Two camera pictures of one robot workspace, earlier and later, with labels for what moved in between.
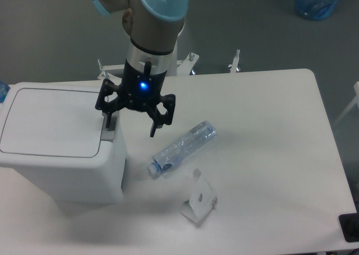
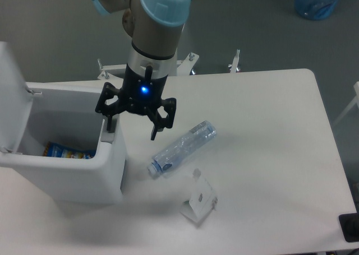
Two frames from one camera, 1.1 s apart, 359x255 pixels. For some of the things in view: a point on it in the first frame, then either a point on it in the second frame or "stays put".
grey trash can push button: (108, 134) stays put
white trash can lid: (53, 123) to (15, 102)
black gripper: (140, 89) stays put
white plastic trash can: (52, 131) stays put
